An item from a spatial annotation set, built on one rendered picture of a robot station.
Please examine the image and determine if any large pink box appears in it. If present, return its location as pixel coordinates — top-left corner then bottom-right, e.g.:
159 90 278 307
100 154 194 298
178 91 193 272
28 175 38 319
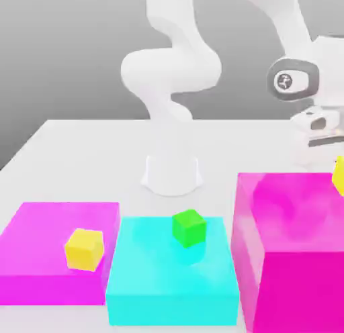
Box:
230 172 344 333

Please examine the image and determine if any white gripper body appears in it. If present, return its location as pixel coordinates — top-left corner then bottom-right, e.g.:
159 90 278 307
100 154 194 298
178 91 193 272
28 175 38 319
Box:
294 130 344 173

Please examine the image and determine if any small green cube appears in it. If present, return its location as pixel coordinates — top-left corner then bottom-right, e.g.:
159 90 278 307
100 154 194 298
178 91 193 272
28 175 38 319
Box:
171 209 208 249

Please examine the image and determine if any large magenta box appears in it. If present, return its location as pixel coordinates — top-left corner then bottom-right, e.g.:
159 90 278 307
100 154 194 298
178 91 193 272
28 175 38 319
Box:
0 201 121 306

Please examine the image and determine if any small yellow cube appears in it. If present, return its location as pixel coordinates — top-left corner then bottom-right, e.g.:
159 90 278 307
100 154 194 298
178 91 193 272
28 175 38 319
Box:
64 228 105 273
331 155 344 197

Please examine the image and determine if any large cyan box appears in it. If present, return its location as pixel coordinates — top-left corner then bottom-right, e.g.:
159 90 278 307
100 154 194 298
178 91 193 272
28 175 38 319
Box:
105 216 241 327

